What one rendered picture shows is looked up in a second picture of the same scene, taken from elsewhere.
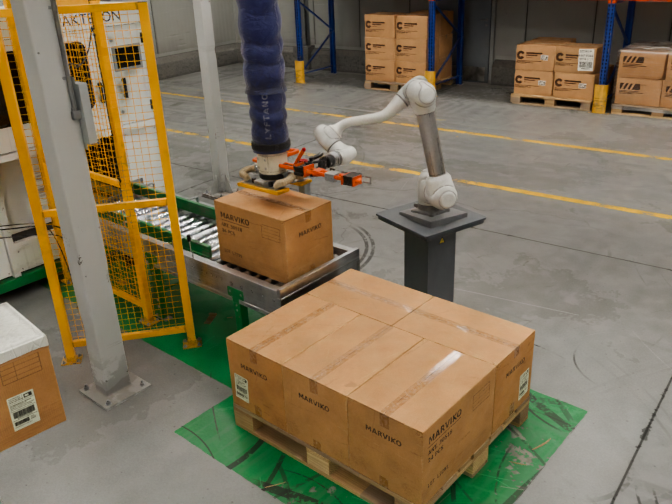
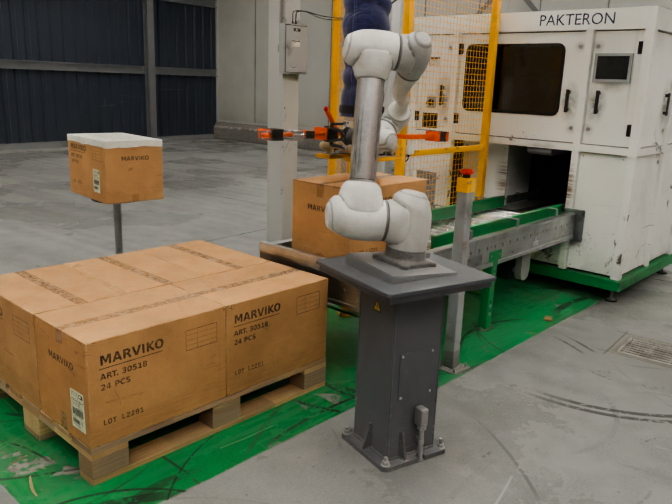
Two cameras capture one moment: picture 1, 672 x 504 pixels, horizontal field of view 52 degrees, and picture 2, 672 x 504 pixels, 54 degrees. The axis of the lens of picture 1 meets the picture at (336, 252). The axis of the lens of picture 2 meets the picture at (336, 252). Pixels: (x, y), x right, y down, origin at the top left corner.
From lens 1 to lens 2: 4.95 m
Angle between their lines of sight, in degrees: 85
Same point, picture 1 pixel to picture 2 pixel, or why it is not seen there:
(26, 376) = (97, 161)
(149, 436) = not seen: hidden behind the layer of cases
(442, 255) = (376, 333)
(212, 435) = not seen: hidden behind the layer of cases
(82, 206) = (275, 123)
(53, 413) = (103, 194)
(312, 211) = (326, 188)
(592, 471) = not seen: outside the picture
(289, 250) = (295, 216)
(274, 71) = (347, 19)
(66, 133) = (275, 62)
